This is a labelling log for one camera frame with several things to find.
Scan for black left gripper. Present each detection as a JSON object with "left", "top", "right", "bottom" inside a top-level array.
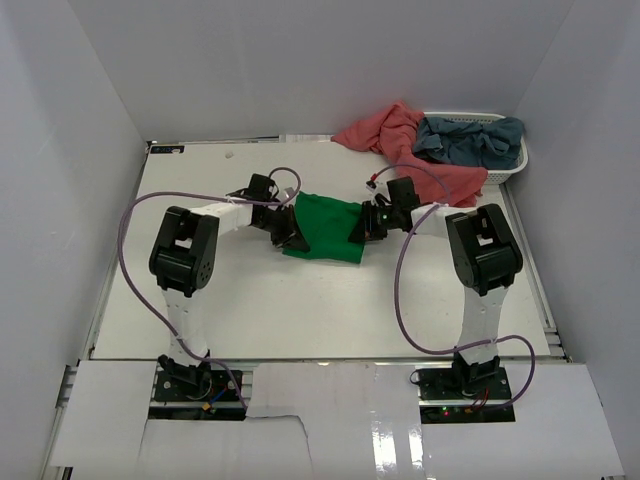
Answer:
[{"left": 254, "top": 205, "right": 310, "bottom": 253}]

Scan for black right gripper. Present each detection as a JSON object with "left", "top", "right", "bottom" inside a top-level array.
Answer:
[{"left": 348, "top": 201, "right": 400, "bottom": 243}]

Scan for green t shirt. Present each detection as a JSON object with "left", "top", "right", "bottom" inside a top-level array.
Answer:
[{"left": 283, "top": 192, "right": 364, "bottom": 264}]

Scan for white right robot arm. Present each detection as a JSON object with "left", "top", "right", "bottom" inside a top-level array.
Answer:
[{"left": 348, "top": 177, "right": 523, "bottom": 399}]

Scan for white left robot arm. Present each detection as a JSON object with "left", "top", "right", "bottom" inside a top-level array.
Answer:
[{"left": 149, "top": 174, "right": 310, "bottom": 399}]

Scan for salmon pink t shirt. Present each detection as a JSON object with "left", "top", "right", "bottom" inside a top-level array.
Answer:
[{"left": 331, "top": 100, "right": 488, "bottom": 208}]

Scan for white plastic laundry basket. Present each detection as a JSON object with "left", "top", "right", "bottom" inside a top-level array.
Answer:
[{"left": 423, "top": 112, "right": 530, "bottom": 187}]

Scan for dark blue t shirt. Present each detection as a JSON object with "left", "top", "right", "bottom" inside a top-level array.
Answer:
[{"left": 412, "top": 115, "right": 526, "bottom": 170}]

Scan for black label sticker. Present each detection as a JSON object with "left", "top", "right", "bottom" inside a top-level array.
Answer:
[{"left": 149, "top": 145, "right": 185, "bottom": 155}]

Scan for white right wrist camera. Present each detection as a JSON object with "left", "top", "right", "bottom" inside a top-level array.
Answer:
[{"left": 365, "top": 180, "right": 378, "bottom": 193}]

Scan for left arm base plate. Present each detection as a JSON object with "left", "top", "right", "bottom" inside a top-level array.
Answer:
[{"left": 148, "top": 355, "right": 246, "bottom": 421}]

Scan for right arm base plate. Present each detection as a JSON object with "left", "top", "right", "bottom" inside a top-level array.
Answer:
[{"left": 409, "top": 367, "right": 516, "bottom": 425}]

